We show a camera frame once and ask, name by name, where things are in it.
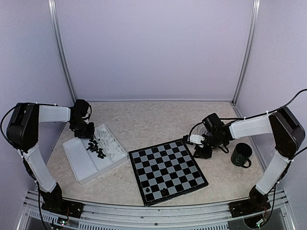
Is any right aluminium corner post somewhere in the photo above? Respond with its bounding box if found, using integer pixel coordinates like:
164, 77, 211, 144
232, 0, 261, 106

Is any black chess bishop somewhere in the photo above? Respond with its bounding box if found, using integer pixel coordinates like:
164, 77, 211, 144
161, 188, 167, 195

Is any left aluminium corner post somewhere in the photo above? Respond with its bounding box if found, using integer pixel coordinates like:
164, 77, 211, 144
48, 0, 77, 103

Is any aluminium corner post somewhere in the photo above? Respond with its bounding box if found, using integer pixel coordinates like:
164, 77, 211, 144
232, 0, 261, 106
48, 0, 77, 103

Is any grey spiral collapsible bowl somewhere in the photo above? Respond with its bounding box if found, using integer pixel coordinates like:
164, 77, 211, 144
195, 123, 212, 138

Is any aluminium front frame rail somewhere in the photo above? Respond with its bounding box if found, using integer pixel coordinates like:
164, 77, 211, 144
21, 189, 295, 230

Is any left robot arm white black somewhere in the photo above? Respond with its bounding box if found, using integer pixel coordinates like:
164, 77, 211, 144
1, 99, 94, 218

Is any pile of white chess pieces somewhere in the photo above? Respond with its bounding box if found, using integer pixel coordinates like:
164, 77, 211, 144
96, 130, 125, 161

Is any pile of black chess pieces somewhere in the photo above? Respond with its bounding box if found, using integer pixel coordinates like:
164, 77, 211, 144
86, 138, 106, 159

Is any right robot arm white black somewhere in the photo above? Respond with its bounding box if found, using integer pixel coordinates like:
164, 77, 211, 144
183, 105, 306, 217

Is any dark green mug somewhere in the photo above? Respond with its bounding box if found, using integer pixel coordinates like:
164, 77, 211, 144
231, 142, 252, 168

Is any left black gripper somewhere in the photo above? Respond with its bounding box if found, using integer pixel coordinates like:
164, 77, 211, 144
70, 118, 94, 138

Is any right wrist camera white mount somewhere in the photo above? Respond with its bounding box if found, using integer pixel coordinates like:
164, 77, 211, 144
182, 134, 205, 145

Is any white plastic tray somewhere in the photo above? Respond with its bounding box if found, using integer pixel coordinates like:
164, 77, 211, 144
63, 124, 129, 184

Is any black white chessboard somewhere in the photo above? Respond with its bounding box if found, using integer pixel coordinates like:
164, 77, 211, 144
129, 139, 209, 207

